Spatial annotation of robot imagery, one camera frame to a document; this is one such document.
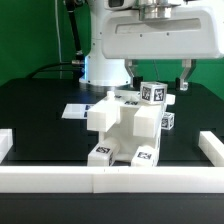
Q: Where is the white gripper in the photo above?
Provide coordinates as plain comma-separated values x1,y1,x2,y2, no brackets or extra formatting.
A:
102,4,224,91

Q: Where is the white chair back part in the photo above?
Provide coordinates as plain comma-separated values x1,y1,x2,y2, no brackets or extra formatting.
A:
87,90,175,138

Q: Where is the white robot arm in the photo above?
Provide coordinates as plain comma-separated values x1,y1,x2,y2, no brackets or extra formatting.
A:
76,0,224,90

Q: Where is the white paper tag sheet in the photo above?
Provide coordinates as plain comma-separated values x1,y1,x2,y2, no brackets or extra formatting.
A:
62,104,92,119

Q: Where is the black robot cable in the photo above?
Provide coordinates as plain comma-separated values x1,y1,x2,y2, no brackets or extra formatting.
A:
25,0,86,79

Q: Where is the white thin cable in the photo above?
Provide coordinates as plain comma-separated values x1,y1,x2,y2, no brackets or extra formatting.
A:
54,0,64,80

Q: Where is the white left fence wall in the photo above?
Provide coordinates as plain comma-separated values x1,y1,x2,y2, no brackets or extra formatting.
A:
0,129,13,163

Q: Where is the white front fence wall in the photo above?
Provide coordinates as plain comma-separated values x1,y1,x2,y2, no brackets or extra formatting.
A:
0,166,224,193

